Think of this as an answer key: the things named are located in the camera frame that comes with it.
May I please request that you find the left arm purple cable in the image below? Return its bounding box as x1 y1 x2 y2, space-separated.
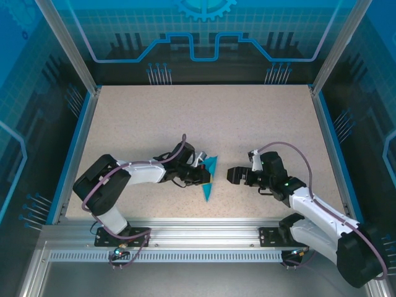
80 133 153 269

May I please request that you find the aluminium mounting rail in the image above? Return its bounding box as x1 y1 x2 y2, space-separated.
40 218 371 248

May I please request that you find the aluminium frame post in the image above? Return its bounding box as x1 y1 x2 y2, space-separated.
310 0 374 96
33 0 102 96

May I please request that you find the aluminium table side rail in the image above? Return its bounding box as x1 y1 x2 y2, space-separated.
310 88 366 225
51 88 101 225

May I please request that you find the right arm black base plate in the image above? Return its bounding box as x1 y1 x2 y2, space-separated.
258 226 310 248

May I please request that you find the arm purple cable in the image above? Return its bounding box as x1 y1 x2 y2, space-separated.
256 141 387 281
80 133 153 269

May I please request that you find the slotted grey cable duct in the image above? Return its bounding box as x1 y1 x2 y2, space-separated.
48 249 285 261

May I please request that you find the blue paper sheet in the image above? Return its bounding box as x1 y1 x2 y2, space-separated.
197 155 219 204

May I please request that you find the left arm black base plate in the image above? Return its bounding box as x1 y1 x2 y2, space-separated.
94 226 152 248

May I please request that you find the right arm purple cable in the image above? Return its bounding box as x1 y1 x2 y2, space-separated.
256 141 387 281

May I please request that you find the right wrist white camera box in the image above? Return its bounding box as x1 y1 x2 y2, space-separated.
247 148 264 173

